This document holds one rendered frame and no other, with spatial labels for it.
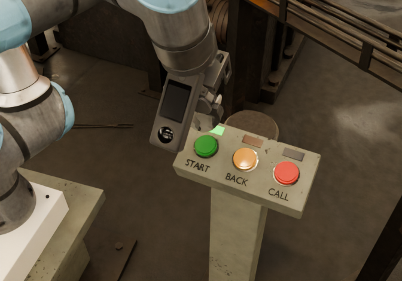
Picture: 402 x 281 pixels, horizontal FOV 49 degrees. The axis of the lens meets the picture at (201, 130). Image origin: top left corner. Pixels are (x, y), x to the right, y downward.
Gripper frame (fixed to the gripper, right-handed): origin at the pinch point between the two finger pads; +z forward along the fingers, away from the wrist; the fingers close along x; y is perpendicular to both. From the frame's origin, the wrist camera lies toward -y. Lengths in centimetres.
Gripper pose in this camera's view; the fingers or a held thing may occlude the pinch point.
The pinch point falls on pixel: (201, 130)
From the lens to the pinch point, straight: 73.4
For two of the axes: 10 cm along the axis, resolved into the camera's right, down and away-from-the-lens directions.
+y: 3.9, -8.5, 3.6
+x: -9.1, -3.0, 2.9
